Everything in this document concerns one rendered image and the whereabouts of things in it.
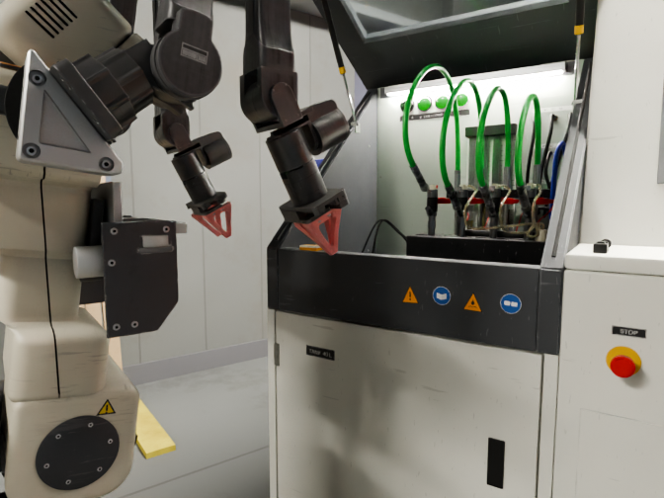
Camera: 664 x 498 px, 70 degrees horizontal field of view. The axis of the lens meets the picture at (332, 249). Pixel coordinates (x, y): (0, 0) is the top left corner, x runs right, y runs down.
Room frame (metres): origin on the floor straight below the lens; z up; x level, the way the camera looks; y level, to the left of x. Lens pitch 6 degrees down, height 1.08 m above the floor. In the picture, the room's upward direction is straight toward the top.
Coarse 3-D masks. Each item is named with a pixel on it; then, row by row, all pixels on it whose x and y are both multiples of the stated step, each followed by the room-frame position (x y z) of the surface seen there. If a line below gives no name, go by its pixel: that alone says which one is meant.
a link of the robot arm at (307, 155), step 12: (300, 120) 0.72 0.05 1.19; (276, 132) 0.69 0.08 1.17; (288, 132) 0.68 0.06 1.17; (300, 132) 0.69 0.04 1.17; (312, 132) 0.71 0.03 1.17; (276, 144) 0.68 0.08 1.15; (288, 144) 0.68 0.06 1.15; (300, 144) 0.69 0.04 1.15; (312, 144) 0.72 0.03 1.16; (276, 156) 0.69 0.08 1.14; (288, 156) 0.68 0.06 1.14; (300, 156) 0.69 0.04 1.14; (312, 156) 0.71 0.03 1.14; (288, 168) 0.69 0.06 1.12
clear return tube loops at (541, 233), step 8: (536, 184) 1.11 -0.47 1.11; (504, 200) 1.07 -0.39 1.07; (536, 200) 1.02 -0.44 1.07; (464, 208) 1.09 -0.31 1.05; (464, 216) 1.09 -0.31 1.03; (512, 224) 1.09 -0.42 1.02; (520, 224) 1.09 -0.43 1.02; (528, 224) 1.08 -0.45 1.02; (536, 224) 1.00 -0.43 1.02; (512, 232) 1.04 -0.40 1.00; (520, 232) 1.04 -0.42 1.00; (528, 232) 1.05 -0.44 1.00; (536, 232) 1.07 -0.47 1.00; (544, 232) 1.06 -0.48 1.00; (536, 240) 1.08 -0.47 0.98; (544, 240) 1.06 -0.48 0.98
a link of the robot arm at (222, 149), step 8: (168, 128) 1.00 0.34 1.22; (176, 128) 1.00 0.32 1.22; (184, 128) 1.01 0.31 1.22; (176, 136) 1.00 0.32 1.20; (184, 136) 1.01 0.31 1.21; (208, 136) 1.07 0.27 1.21; (216, 136) 1.08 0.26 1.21; (176, 144) 1.00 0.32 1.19; (184, 144) 1.01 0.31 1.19; (192, 144) 1.02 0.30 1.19; (200, 144) 1.06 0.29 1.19; (208, 144) 1.06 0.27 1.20; (216, 144) 1.07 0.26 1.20; (224, 144) 1.08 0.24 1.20; (168, 152) 1.06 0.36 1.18; (208, 152) 1.05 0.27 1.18; (216, 152) 1.06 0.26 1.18; (224, 152) 1.08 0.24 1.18; (208, 160) 1.06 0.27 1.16; (216, 160) 1.07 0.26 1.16; (224, 160) 1.09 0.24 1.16; (208, 168) 1.08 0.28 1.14
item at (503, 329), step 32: (288, 256) 1.18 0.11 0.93; (320, 256) 1.13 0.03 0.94; (352, 256) 1.08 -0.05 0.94; (384, 256) 1.04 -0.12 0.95; (288, 288) 1.18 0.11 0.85; (320, 288) 1.13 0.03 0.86; (352, 288) 1.08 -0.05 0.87; (384, 288) 1.03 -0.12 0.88; (480, 288) 0.92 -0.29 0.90; (512, 288) 0.89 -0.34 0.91; (352, 320) 1.08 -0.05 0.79; (384, 320) 1.03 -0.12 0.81; (416, 320) 0.99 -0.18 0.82; (448, 320) 0.95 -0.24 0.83; (480, 320) 0.92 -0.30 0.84; (512, 320) 0.88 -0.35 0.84
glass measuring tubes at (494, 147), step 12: (468, 132) 1.44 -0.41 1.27; (492, 132) 1.40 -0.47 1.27; (504, 132) 1.38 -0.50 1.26; (516, 132) 1.38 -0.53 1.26; (468, 144) 1.47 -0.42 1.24; (492, 144) 1.43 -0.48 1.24; (504, 144) 1.41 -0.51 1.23; (468, 156) 1.47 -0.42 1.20; (492, 156) 1.41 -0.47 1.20; (504, 156) 1.41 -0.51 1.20; (468, 168) 1.45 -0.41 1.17; (492, 168) 1.41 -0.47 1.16; (468, 180) 1.45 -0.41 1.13; (492, 180) 1.41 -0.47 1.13; (468, 228) 1.44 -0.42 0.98
